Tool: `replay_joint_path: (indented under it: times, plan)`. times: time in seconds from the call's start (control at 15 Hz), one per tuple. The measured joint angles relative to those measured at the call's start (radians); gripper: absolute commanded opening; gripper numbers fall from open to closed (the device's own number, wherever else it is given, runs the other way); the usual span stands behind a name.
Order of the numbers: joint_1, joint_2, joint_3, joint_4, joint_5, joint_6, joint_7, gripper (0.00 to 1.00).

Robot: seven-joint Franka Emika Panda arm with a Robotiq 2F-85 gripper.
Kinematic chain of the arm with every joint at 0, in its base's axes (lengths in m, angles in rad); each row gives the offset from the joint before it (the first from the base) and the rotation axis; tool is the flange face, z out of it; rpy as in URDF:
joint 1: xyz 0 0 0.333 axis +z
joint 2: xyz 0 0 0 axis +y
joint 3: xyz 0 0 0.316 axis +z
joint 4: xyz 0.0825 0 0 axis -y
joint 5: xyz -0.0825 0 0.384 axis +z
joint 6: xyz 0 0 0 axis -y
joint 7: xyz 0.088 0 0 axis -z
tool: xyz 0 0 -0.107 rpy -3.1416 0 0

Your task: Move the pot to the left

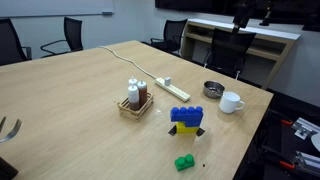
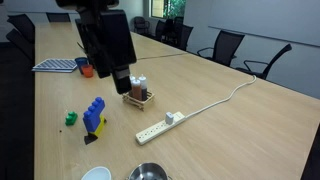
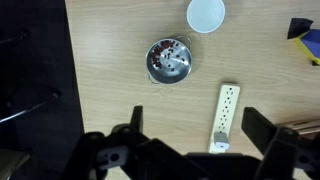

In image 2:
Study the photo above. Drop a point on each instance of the blue plastic cup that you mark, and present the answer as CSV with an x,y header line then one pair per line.
x,y
81,62

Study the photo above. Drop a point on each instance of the dark sauce squeeze bottle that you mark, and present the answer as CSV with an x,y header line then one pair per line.
x,y
143,86

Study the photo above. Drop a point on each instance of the brown sauce squeeze bottle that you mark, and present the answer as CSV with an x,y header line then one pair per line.
x,y
136,90

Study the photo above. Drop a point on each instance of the black office chair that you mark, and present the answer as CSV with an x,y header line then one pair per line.
x,y
21,43
184,36
141,25
225,46
58,17
266,68
160,29
22,26

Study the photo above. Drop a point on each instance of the orange plastic cup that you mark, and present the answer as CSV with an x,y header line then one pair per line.
x,y
87,71

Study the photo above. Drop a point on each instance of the white plug adapter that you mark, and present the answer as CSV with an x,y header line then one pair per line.
x,y
169,118

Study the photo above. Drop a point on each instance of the window with green foliage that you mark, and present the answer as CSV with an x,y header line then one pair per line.
x,y
173,8

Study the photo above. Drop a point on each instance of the black triangular toy piece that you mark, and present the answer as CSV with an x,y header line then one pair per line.
x,y
90,138

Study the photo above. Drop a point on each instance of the blue toy building block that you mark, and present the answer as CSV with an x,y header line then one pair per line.
x,y
93,115

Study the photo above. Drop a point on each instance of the yellow toy building block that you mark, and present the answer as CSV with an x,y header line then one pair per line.
x,y
100,126

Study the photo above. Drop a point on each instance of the white capped squeeze bottle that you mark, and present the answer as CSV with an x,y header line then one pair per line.
x,y
132,78

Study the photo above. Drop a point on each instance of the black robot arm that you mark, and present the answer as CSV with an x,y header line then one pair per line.
x,y
83,3

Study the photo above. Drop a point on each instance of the small wooden pallet crate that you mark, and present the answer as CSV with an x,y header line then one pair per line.
x,y
139,101

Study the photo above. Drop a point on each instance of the white bowl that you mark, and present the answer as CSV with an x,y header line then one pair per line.
x,y
96,174

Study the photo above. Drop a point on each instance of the white power strip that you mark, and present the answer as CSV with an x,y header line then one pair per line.
x,y
160,128

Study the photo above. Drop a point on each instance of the stainless steel pot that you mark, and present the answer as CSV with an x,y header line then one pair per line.
x,y
148,172

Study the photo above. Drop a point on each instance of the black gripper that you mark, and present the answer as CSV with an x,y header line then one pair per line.
x,y
115,36

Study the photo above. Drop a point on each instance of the green toy building block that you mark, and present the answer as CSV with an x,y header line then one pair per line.
x,y
71,118

